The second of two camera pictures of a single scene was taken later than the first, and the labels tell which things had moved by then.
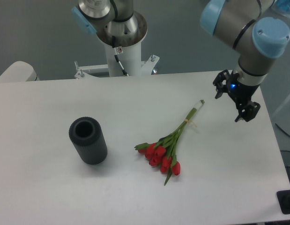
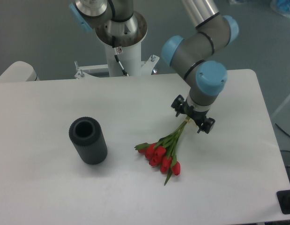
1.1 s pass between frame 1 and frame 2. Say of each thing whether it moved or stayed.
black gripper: moved
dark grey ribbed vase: stayed
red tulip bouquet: stayed
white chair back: stayed
